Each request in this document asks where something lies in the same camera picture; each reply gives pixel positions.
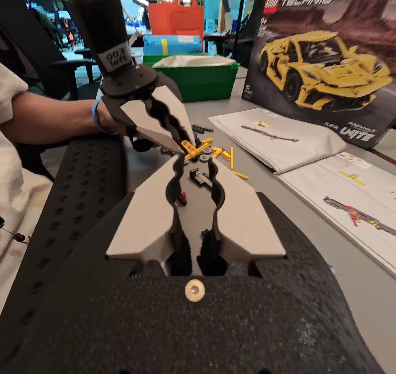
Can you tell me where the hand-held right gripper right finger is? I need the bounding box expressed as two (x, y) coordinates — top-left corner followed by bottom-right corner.
(208, 157), (286, 262)

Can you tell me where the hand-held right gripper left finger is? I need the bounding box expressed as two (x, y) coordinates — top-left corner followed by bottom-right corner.
(106, 154), (184, 262)

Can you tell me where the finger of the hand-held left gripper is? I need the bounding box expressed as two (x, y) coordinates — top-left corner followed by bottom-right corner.
(120, 99), (184, 155)
(151, 84), (197, 147)

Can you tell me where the person's left forearm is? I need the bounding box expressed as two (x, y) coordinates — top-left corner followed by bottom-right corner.
(0, 91), (104, 145)

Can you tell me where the person's left hand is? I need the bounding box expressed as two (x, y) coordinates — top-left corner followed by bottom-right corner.
(100, 106), (128, 136)

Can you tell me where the green bin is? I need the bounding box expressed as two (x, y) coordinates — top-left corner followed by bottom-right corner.
(142, 54), (241, 103)

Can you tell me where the pile of dark beams and wheels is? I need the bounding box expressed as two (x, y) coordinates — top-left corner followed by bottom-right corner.
(160, 123), (215, 164)

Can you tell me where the white paper liner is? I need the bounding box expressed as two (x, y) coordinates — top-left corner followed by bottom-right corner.
(152, 55), (236, 69)

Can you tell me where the blue wristband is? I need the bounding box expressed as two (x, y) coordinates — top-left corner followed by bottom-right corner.
(91, 98), (119, 136)

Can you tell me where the blue wrapped roll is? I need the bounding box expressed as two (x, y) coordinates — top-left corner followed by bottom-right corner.
(143, 34), (203, 56)

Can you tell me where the long grey black beam assembly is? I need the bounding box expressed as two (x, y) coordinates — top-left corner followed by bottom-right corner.
(189, 169), (214, 189)

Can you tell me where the joined yellow connector pair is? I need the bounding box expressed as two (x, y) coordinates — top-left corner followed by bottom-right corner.
(211, 146), (231, 161)

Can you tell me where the orange bag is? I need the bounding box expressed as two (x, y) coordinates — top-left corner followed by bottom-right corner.
(147, 0), (205, 53)

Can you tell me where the black office chair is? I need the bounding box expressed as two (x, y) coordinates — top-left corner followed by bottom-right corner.
(0, 0), (97, 100)

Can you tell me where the open instruction booklet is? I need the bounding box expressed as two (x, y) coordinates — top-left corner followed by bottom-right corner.
(207, 108), (396, 279)

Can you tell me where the black pole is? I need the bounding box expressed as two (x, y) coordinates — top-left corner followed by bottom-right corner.
(232, 0), (249, 71)

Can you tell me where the dark box with yellow car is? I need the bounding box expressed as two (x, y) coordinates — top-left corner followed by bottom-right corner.
(241, 0), (396, 149)

